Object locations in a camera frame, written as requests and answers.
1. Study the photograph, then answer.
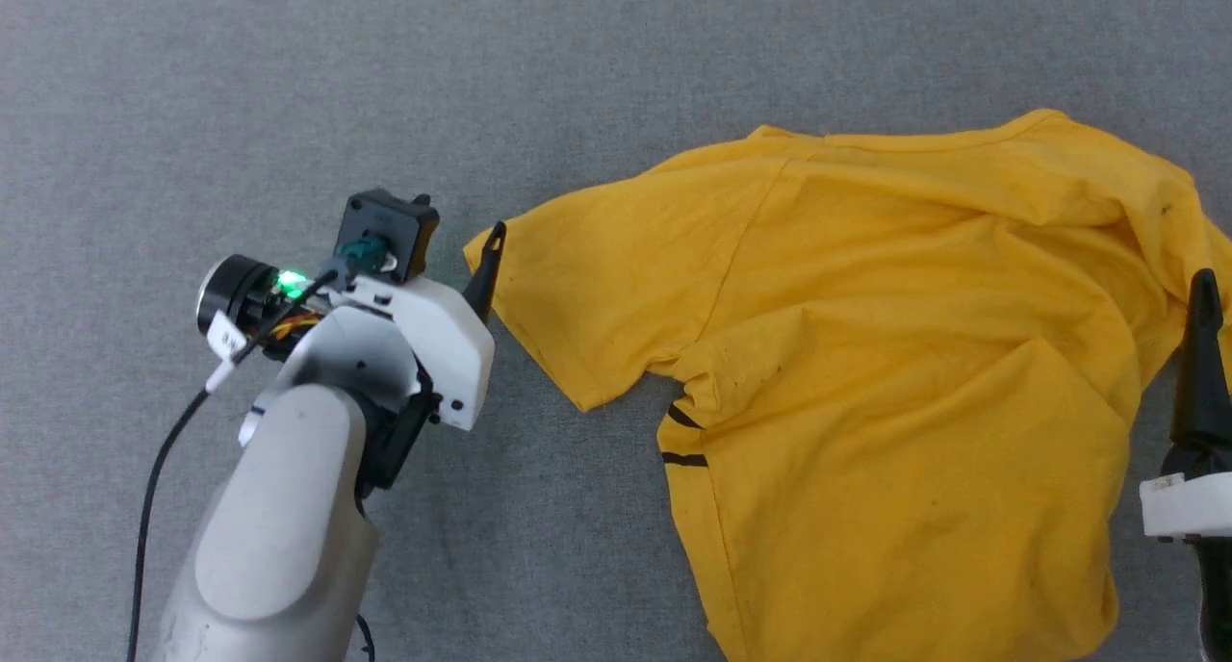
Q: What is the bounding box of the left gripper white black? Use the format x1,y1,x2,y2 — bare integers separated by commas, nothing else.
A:
330,194,508,491

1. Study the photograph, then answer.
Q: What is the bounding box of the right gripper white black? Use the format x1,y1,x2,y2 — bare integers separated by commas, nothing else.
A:
1141,268,1232,540

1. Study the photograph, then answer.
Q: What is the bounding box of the yellow t-shirt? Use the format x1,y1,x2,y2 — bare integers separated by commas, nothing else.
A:
464,109,1232,662

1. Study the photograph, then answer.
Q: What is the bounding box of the grey fabric sofa cushion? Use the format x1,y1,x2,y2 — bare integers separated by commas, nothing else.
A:
0,0,1232,662

